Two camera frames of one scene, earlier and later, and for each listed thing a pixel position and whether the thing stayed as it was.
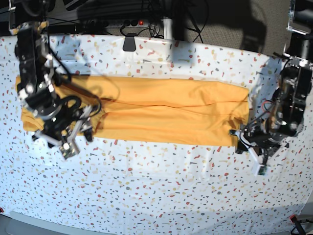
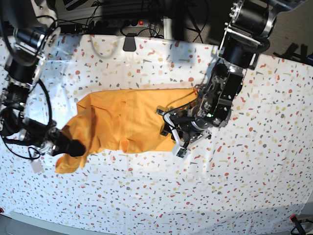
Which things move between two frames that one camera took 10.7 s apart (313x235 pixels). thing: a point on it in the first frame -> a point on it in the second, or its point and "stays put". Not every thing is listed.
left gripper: [62, 121] -> [47, 137]
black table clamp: [129, 43] stays put
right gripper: [260, 137] -> [187, 125]
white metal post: [167, 29] stays put
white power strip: [120, 24] stays put
